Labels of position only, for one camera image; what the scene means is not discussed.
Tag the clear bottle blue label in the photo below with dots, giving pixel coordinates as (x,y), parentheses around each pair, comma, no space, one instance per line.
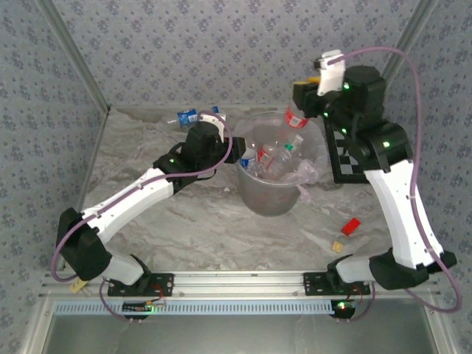
(248,162)
(186,117)

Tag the clear plastic bucket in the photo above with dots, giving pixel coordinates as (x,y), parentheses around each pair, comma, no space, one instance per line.
(269,199)

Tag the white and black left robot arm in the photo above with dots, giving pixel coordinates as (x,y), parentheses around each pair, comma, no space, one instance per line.
(125,199)

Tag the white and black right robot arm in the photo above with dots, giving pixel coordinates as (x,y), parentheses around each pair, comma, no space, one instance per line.
(402,210)

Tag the black and white chessboard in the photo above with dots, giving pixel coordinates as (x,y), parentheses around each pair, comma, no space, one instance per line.
(344,166)

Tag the red plastic block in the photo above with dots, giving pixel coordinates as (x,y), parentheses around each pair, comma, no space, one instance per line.
(350,226)

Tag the small tan square block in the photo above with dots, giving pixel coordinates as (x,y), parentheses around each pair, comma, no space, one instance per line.
(337,246)

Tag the small circuit board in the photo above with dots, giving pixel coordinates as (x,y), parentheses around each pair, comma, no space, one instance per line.
(343,307)
(136,307)

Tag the tan wooden piece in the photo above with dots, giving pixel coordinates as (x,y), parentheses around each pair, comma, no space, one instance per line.
(78,286)

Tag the grey metal panel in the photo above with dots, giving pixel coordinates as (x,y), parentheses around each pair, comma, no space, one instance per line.
(236,335)

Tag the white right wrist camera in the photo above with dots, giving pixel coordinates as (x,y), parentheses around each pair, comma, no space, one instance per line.
(332,73)

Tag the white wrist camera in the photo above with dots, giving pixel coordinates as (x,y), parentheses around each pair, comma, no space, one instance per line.
(332,73)
(214,121)

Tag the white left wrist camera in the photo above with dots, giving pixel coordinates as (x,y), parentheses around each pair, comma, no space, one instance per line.
(214,121)

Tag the aluminium frame post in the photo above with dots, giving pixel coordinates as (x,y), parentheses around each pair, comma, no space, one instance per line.
(398,55)
(73,59)

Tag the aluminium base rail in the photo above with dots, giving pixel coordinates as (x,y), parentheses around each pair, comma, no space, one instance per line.
(236,284)

